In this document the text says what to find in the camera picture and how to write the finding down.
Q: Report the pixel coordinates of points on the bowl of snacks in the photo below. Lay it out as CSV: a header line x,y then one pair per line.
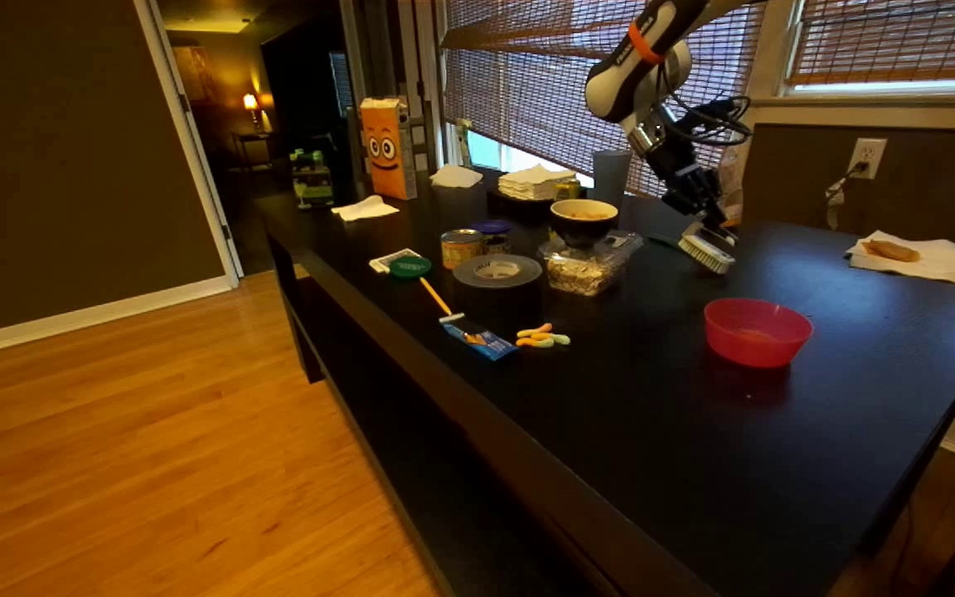
x,y
582,221

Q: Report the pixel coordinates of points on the clear plastic food container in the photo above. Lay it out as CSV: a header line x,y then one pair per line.
x,y
589,268

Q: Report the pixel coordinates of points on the white napkin with cookie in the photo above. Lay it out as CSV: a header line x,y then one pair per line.
x,y
935,257

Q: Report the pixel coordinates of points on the red plastic bowl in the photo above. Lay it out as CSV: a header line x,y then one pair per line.
x,y
753,331

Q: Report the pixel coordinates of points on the orange cartoon face carton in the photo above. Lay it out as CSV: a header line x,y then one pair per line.
x,y
386,146

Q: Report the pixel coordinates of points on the wall power outlet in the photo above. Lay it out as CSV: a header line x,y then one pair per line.
x,y
866,157

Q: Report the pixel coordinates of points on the yellow small clips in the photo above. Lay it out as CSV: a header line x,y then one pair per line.
x,y
540,335

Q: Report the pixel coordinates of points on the small glass jar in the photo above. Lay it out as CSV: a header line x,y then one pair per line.
x,y
459,245

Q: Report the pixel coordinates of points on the green bottle pack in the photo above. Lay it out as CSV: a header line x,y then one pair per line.
x,y
310,176

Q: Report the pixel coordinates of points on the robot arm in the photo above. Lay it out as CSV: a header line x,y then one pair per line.
x,y
634,83

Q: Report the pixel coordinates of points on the orange stick toothbrush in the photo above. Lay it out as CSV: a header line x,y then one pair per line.
x,y
442,303

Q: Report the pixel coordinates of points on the brown cookie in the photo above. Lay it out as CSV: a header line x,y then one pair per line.
x,y
889,249

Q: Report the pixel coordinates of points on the grey plastic cup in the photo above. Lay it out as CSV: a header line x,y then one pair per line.
x,y
612,171

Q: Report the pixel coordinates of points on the purple lid jar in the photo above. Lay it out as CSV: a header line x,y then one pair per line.
x,y
496,228

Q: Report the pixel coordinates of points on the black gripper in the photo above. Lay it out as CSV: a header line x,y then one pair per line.
x,y
691,186

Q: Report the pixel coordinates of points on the white folded napkin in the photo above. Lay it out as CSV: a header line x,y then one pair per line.
x,y
369,205

